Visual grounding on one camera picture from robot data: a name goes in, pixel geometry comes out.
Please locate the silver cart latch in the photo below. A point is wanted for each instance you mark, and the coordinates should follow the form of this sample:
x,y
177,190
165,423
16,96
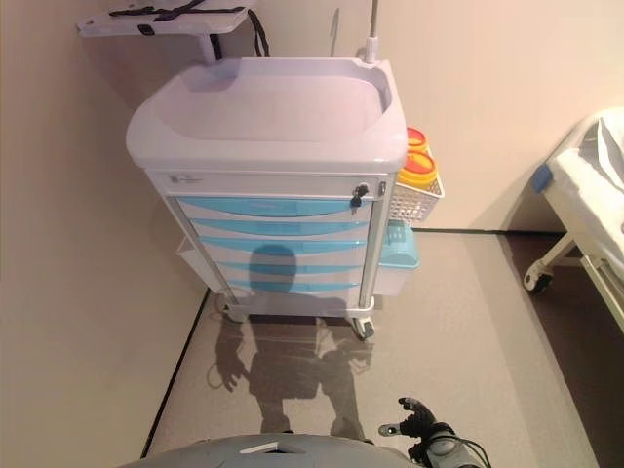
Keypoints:
x,y
382,188

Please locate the white side bin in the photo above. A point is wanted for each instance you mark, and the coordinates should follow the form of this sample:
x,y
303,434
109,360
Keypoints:
x,y
192,263

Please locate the white bed side rail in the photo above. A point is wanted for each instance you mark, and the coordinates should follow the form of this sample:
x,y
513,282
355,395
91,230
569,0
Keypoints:
x,y
607,292

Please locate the white medical cart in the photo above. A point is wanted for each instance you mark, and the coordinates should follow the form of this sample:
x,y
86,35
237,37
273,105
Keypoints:
x,y
268,122

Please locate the white bedsheet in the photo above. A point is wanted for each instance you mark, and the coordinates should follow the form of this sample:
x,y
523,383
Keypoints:
x,y
607,141

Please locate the cart logo sticker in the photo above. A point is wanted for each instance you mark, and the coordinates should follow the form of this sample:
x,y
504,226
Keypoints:
x,y
184,178

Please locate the white hospital bed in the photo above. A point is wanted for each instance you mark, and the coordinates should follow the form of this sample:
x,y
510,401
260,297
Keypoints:
x,y
575,180

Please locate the bed caster wheel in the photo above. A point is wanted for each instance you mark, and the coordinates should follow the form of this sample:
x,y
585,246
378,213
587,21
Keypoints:
x,y
540,283

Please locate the grey robot torso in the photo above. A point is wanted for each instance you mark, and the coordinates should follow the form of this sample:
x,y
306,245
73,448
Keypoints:
x,y
219,456

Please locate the black keys in lock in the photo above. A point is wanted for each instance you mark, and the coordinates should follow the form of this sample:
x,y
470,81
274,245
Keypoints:
x,y
360,192

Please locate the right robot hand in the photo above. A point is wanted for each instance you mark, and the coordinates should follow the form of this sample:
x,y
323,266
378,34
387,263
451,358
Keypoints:
x,y
421,424

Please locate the white mesh basket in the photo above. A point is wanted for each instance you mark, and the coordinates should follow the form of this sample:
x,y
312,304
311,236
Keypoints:
x,y
414,202

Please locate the white bin blue lid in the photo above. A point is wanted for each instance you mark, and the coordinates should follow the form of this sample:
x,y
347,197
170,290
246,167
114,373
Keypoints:
x,y
397,256

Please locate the blue bed corner bumper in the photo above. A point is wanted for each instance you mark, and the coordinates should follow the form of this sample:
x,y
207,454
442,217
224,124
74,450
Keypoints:
x,y
542,178

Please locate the metal IV pole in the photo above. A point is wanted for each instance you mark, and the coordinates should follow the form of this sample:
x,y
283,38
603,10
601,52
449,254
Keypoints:
x,y
369,51

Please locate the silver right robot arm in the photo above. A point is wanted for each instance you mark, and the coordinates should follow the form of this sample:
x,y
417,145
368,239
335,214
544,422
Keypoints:
x,y
446,451

